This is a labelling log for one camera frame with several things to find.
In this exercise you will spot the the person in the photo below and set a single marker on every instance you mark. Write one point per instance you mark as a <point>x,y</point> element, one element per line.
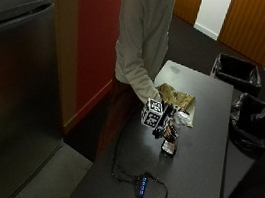
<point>143,30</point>

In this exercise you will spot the wooden side panel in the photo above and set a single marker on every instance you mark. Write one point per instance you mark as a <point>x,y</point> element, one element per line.
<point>64,51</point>

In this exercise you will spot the bin with black liner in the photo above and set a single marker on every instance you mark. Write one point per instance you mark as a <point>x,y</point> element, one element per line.
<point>237,73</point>
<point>251,123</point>

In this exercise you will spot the white marker cube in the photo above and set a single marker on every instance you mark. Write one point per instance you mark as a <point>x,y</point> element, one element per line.
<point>152,114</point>

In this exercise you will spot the black hub with blue lights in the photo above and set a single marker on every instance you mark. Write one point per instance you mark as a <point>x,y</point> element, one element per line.
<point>141,185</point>

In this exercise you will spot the white crumpled paper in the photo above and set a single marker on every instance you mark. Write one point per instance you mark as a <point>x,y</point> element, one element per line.
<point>182,117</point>

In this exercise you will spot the plain wooden door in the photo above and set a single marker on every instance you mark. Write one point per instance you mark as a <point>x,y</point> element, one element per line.
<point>187,1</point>

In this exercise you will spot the stainless steel refrigerator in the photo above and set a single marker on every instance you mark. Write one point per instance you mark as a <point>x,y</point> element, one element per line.
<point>14,77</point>

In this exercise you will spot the brown paper bag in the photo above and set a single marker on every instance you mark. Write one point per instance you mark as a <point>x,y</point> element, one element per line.
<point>178,97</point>

